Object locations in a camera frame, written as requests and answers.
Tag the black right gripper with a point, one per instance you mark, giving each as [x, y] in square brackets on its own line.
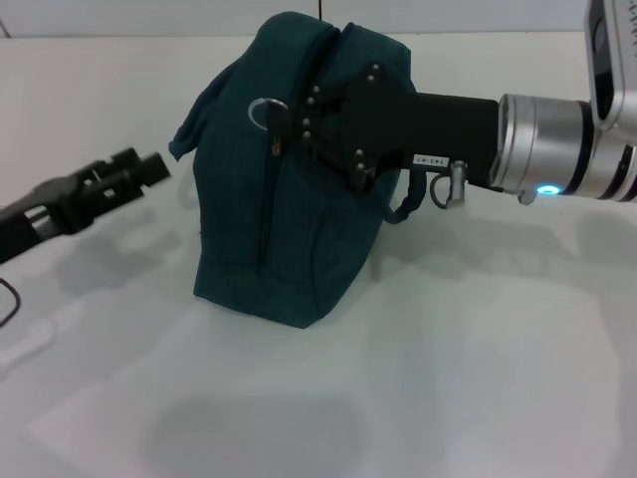
[438, 129]

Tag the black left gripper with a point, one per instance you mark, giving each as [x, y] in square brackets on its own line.
[35, 214]

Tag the black vertical wall strip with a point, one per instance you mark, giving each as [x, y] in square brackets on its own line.
[320, 10]

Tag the dark teal insulated lunch bag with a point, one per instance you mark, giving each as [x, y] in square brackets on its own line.
[239, 209]

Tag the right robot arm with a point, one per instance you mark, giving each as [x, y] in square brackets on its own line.
[557, 144]

